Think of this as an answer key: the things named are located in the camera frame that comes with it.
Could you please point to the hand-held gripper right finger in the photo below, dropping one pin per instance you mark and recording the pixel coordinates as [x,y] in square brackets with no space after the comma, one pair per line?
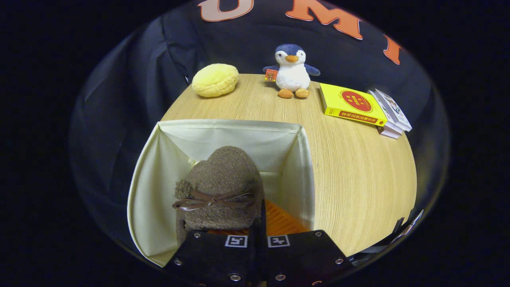
[299,259]

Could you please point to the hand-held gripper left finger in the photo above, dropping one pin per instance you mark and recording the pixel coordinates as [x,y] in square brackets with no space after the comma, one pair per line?
[211,255]

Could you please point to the brown fuzzy slipper shoe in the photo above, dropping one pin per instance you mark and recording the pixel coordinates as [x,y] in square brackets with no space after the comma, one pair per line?
[227,175]

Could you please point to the beige fabric storage box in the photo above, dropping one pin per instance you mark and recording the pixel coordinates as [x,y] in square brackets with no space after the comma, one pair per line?
[239,135]

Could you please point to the yellow book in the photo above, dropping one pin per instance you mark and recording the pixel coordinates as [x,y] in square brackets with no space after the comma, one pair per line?
[350,104]

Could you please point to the yellow plush bun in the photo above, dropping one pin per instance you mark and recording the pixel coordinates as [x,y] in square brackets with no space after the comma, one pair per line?
[215,81]

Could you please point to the penguin plush toy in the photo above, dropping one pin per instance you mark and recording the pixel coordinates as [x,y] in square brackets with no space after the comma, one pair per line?
[293,75]

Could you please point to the black backdrop cloth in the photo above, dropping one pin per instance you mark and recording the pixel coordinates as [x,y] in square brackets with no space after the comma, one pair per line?
[131,79]

